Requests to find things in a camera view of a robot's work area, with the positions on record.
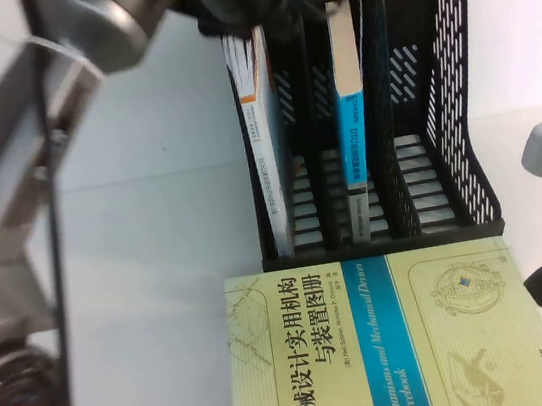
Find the blue and grey book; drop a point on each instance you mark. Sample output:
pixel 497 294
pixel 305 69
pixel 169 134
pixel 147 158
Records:
pixel 353 126

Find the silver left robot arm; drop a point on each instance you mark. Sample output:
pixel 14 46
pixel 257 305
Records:
pixel 3 165

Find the white book with orange trim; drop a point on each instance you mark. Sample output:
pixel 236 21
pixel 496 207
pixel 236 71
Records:
pixel 265 163

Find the black plastic book stand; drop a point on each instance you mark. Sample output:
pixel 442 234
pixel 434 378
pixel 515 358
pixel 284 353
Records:
pixel 446 87

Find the pale yellow mechanical handbook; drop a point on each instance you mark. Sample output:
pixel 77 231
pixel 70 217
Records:
pixel 422 343

